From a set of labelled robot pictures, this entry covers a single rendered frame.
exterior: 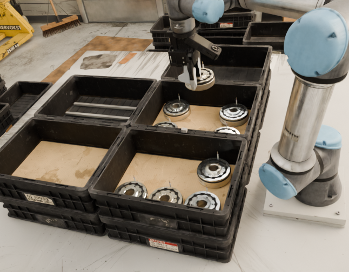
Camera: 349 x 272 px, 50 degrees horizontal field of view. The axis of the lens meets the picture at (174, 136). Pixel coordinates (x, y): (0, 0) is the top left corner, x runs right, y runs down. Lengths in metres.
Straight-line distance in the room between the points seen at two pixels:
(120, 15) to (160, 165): 3.56
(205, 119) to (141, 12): 3.23
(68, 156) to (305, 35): 0.92
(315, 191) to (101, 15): 3.94
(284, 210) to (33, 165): 0.86
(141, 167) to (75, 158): 0.25
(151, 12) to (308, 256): 3.69
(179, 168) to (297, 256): 0.43
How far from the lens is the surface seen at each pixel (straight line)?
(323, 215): 1.20
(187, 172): 1.18
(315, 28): 0.75
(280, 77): 1.86
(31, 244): 1.34
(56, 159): 1.38
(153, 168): 1.22
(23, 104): 2.74
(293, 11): 0.97
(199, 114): 1.41
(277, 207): 1.21
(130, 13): 4.58
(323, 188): 1.19
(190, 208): 0.96
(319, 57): 0.75
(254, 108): 1.26
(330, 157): 1.12
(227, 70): 1.67
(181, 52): 1.19
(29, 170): 1.39
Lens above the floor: 1.67
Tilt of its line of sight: 39 degrees down
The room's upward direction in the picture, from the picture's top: 10 degrees counter-clockwise
